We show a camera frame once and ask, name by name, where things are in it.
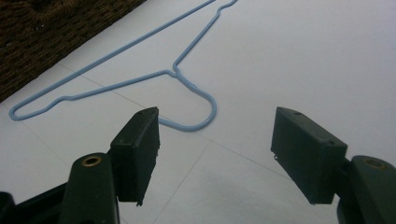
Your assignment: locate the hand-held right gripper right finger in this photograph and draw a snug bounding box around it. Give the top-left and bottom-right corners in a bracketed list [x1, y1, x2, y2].
[270, 106, 348, 205]

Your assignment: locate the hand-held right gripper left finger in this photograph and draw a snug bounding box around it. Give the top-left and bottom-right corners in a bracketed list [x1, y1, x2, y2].
[109, 106, 162, 207]

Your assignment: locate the blue wire hanger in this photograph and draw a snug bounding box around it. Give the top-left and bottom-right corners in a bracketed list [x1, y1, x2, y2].
[8, 0, 239, 133]

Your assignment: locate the brown woven basket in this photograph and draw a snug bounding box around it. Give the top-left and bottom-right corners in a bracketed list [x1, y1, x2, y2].
[0, 0, 148, 104]

